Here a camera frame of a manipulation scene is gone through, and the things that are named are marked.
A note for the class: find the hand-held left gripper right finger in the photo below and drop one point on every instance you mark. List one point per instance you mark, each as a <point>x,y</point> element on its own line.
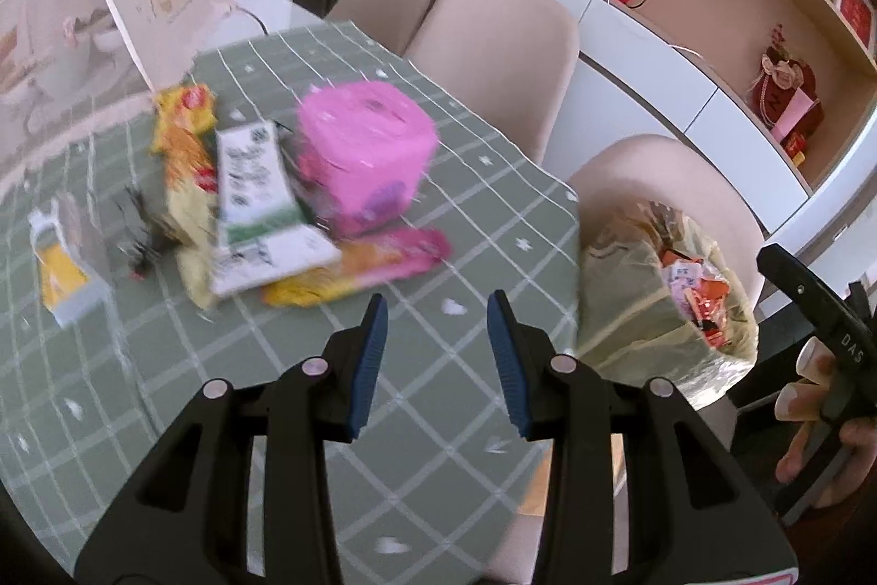
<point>507,366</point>

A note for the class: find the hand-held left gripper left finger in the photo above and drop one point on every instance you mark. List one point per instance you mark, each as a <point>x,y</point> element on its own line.
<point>366,366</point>

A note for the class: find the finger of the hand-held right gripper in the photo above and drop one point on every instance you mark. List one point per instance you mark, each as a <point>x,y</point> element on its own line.
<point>795,276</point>

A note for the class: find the pink orange wrapper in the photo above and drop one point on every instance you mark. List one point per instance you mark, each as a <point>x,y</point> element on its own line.
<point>384,259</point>

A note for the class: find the bin with yellow bag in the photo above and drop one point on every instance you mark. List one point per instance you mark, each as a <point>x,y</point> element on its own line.
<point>616,311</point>

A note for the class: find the pale yellow wrapper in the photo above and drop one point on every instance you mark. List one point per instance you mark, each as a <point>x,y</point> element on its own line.
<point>195,276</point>

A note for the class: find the green white carton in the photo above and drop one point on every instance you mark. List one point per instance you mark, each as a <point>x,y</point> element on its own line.
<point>253,180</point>

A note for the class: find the small black object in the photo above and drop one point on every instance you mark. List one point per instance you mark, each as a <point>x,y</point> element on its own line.
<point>140,246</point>

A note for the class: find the person's right hand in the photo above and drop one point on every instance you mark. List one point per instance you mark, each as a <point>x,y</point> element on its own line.
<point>798,403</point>

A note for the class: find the green checked tablecloth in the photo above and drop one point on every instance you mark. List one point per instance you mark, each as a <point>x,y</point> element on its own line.
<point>438,352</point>

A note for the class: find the yellow seat cushion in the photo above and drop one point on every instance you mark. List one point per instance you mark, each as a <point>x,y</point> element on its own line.
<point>531,475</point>

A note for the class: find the pink plastic box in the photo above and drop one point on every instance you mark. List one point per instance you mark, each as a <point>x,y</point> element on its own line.
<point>363,146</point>

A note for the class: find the red framed picture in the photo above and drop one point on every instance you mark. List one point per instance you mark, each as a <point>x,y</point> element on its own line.
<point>856,6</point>

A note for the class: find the white sideboard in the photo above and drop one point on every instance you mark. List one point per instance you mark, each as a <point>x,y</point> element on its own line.
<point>616,30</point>

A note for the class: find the mesh food cover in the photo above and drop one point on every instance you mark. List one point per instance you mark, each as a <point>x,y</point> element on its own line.
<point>41,43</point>

